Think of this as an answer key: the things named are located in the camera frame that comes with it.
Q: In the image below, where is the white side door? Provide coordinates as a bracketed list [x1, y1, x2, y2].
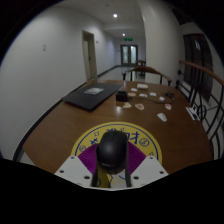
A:
[81, 29, 99, 83]

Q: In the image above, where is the black computer mouse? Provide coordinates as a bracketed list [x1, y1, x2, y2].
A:
[95, 129, 130, 175]

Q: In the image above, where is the small black box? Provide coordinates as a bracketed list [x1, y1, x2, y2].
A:
[115, 90, 128, 103]

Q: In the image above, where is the black closed laptop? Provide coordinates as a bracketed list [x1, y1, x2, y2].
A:
[61, 82, 124, 112]

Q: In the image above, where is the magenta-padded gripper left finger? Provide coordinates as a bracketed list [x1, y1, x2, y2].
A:
[54, 143, 102, 188]

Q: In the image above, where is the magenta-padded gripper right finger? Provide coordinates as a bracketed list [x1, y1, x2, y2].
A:
[124, 143, 170, 188]

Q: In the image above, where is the wooden armchair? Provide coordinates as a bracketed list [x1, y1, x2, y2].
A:
[121, 65, 174, 87]

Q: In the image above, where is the round yellow cat mouse pad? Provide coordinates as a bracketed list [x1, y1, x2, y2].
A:
[70, 121, 164, 190]

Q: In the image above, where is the black railing with wooden handrail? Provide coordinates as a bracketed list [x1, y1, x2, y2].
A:
[175, 59, 224, 162]

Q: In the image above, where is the glass double door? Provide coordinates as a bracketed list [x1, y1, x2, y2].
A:
[119, 44, 139, 67]

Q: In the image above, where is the dark framed window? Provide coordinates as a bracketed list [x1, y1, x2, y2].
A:
[182, 32, 215, 102]

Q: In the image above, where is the white paper sheet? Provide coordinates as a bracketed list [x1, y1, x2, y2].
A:
[185, 105, 201, 122]

